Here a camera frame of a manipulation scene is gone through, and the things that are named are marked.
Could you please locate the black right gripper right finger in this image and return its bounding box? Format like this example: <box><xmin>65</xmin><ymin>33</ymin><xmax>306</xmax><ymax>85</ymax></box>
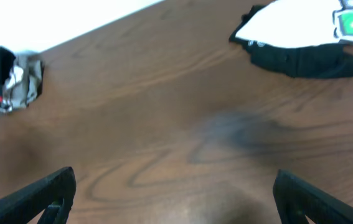
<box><xmin>273</xmin><ymin>170</ymin><xmax>353</xmax><ymax>224</ymax></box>

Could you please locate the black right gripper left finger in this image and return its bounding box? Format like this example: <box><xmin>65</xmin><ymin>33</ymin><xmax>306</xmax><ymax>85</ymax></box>
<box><xmin>0</xmin><ymin>167</ymin><xmax>76</xmax><ymax>224</ymax></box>

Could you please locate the white shirt with black print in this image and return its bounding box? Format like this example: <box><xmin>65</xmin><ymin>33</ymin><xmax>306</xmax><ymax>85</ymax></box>
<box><xmin>0</xmin><ymin>65</ymin><xmax>28</xmax><ymax>113</ymax></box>

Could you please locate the black and white garment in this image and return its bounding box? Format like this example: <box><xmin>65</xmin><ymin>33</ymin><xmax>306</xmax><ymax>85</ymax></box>
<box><xmin>229</xmin><ymin>0</ymin><xmax>353</xmax><ymax>79</ymax></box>

